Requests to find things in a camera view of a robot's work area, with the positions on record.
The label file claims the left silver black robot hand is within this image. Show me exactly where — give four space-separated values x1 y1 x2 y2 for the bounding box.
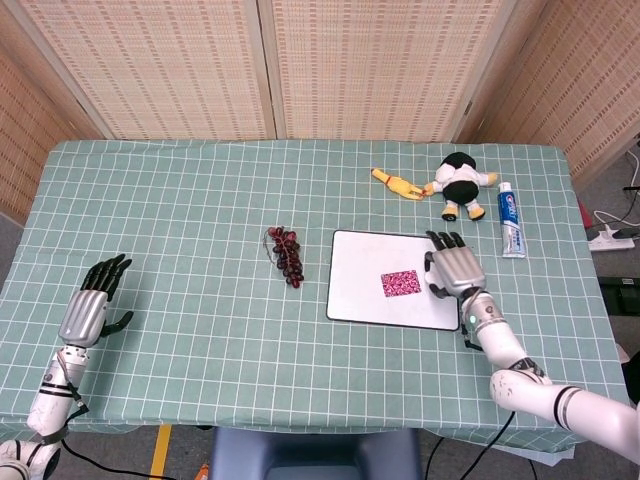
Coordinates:
57 253 136 348

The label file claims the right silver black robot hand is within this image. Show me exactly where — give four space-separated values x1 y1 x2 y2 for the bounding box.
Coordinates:
423 230 488 300

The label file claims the pink patterned rectangular card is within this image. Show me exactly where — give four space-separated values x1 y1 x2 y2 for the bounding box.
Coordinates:
380 269 422 298

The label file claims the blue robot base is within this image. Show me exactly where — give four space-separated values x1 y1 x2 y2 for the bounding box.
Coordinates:
208 425 424 480

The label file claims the blue white toothpaste tube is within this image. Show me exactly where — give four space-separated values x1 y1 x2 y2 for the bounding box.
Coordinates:
496 181 528 259

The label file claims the white mat with black edge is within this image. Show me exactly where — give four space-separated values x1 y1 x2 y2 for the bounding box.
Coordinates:
325 229 461 332

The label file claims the black white plush doll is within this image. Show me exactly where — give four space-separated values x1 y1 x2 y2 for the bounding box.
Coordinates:
424 152 499 222

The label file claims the yellow rubber chicken toy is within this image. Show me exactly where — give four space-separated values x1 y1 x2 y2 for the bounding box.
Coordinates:
370 168 428 201

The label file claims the white power strip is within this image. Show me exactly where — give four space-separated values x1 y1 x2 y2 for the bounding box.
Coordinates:
587 224 636 252

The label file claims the green checked tablecloth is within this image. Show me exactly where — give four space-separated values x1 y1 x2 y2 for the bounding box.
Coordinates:
0 138 632 455

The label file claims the dark red grape bunch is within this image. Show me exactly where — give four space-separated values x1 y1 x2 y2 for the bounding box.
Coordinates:
261 225 306 288

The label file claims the woven bamboo folding screen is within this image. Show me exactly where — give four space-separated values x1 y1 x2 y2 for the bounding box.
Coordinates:
0 0 640 226

